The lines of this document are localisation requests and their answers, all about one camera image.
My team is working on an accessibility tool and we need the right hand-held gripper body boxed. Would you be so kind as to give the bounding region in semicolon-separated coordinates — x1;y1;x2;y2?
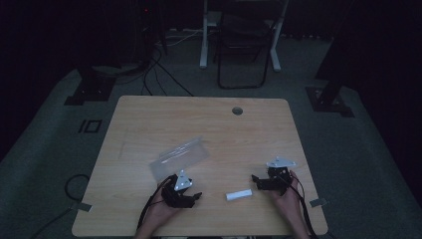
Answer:
260;156;298;197

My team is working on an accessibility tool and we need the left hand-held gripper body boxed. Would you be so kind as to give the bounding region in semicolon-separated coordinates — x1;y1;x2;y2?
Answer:
160;168;196;209

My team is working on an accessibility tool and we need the person's left hand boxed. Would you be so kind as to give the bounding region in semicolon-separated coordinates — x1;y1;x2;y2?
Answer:
144;187;187;234

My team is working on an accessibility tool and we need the person's right hand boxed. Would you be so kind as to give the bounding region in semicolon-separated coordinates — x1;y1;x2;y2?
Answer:
268;170;307;230

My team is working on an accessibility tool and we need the small white box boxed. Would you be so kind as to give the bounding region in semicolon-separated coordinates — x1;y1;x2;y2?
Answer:
225;188;254;202

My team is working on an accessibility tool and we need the clear plastic zip bag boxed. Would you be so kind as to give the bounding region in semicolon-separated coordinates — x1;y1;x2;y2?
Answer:
148;135;211;183

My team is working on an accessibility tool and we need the grey tape piece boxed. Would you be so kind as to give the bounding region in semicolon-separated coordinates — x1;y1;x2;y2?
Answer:
70;201;94;213
309;197;328;209

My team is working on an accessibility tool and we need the black stand base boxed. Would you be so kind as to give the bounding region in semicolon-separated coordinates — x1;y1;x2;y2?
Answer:
305;36;355;119
64;65;117;107

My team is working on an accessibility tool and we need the black folding chair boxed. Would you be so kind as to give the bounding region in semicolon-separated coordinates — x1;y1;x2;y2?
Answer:
216;0;274;91

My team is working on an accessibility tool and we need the right hand-held gripper cable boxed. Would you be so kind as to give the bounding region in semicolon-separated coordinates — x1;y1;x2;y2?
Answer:
288;174;320;239

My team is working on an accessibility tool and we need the black floor cable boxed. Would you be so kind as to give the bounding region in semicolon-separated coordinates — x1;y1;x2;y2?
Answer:
30;173;92;239

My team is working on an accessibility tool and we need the black cable bundle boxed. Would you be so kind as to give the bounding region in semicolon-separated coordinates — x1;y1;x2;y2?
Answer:
140;46;195;98

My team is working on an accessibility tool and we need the white desk frame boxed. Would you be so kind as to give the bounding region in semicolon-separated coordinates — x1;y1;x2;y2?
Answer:
199;0;291;73

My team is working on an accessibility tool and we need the white floor cable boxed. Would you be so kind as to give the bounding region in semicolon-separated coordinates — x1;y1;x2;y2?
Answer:
154;29;204;48

